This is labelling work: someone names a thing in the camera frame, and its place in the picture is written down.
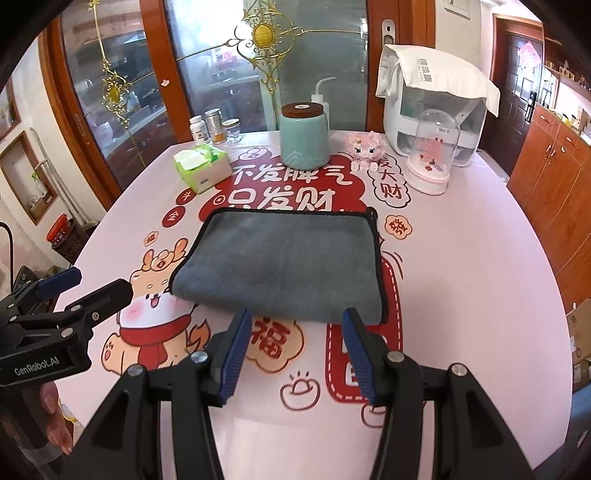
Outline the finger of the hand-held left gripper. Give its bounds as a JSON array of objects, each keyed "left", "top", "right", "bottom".
[
  {"left": 0, "top": 267, "right": 83, "bottom": 319},
  {"left": 9, "top": 278, "right": 134, "bottom": 352}
]

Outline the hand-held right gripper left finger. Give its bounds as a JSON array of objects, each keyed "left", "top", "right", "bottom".
[{"left": 60, "top": 307, "right": 254, "bottom": 480}]

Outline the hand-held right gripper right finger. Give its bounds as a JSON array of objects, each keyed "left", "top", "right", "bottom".
[{"left": 342, "top": 307, "right": 536, "bottom": 480}]

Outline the grey towel with black edge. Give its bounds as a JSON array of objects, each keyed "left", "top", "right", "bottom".
[{"left": 168, "top": 207, "right": 385, "bottom": 325}]

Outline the person's left hand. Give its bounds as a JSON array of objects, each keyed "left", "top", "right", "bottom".
[{"left": 39, "top": 383, "right": 77, "bottom": 455}]

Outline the red container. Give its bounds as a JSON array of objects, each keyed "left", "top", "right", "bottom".
[{"left": 46, "top": 215, "right": 77, "bottom": 252}]

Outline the green tissue box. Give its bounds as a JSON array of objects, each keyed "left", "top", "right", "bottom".
[{"left": 173, "top": 143, "right": 232, "bottom": 195}]

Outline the wooden framed glass door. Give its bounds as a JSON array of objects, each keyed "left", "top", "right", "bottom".
[
  {"left": 39, "top": 0, "right": 185, "bottom": 199},
  {"left": 141, "top": 0, "right": 416, "bottom": 134}
]

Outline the white pill bottle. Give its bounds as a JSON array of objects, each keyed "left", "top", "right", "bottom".
[{"left": 189, "top": 115, "right": 211, "bottom": 145}]

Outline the small gold door ornament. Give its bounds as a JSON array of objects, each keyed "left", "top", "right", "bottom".
[{"left": 88, "top": 0, "right": 134, "bottom": 130}]

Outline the metal lidded jar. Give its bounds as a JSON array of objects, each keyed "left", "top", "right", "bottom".
[{"left": 204, "top": 108, "right": 225, "bottom": 144}]

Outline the pink block figure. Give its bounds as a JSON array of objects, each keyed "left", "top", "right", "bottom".
[{"left": 348, "top": 130, "right": 386, "bottom": 172}]

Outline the glass dome with pink figure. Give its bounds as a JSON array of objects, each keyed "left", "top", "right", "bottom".
[{"left": 405, "top": 109, "right": 462, "bottom": 193}]

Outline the teal ceramic jar wooden lid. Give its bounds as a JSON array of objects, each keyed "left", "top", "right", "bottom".
[{"left": 280, "top": 103, "right": 331, "bottom": 169}]

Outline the cardboard box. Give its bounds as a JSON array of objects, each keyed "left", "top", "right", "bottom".
[{"left": 566, "top": 298, "right": 591, "bottom": 393}]

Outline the white countertop appliance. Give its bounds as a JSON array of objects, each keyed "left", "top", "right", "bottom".
[{"left": 382, "top": 69, "right": 488, "bottom": 167}]

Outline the brown wooden cabinet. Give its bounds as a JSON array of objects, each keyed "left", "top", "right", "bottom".
[{"left": 505, "top": 106, "right": 591, "bottom": 301}]

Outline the clear squeeze wash bottle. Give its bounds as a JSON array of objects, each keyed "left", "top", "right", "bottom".
[{"left": 310, "top": 76, "right": 338, "bottom": 132}]

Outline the dark wooden door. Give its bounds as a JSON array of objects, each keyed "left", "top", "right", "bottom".
[{"left": 480, "top": 14, "right": 546, "bottom": 176}]

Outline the white cloth cover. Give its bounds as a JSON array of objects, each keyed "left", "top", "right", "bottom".
[{"left": 375, "top": 44, "right": 501, "bottom": 118}]

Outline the large gold door ornament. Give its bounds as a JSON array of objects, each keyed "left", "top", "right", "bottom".
[{"left": 231, "top": 0, "right": 305, "bottom": 88}]

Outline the black cable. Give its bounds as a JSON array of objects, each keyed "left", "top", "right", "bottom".
[{"left": 0, "top": 222, "right": 14, "bottom": 296}]

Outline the wooden wall frame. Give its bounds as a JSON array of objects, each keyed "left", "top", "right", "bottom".
[{"left": 0, "top": 131, "right": 58, "bottom": 224}]

